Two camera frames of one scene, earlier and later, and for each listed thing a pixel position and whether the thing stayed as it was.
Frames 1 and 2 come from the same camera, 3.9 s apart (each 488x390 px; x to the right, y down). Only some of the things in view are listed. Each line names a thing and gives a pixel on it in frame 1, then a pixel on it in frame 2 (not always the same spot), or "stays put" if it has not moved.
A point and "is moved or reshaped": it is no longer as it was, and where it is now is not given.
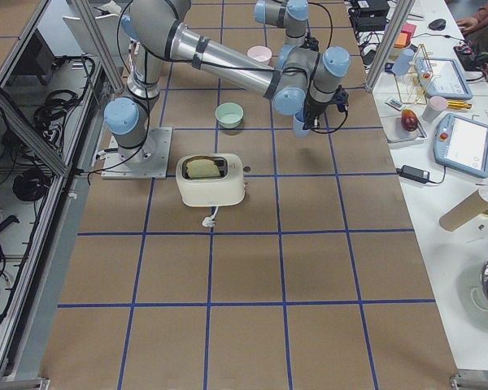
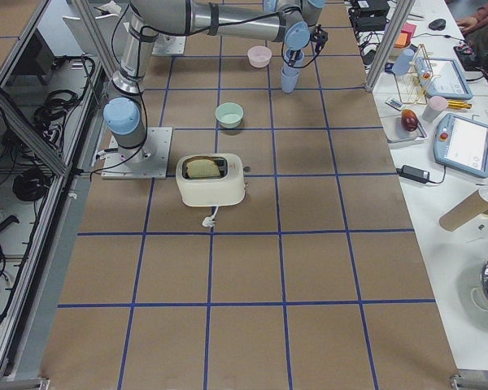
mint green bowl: [228, 114] stays put
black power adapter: [415, 174] stays put
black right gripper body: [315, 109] -> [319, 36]
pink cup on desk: [436, 106] stays put
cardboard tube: [468, 210] stays put
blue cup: [298, 121] is moved or reshaped
